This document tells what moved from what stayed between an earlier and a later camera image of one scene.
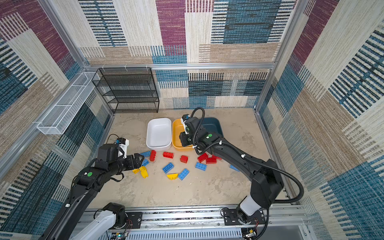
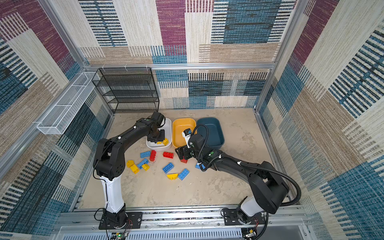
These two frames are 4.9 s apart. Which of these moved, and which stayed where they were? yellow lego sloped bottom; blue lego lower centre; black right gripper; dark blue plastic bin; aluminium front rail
Moved: black right gripper
Stayed: dark blue plastic bin; aluminium front rail; yellow lego sloped bottom; blue lego lower centre
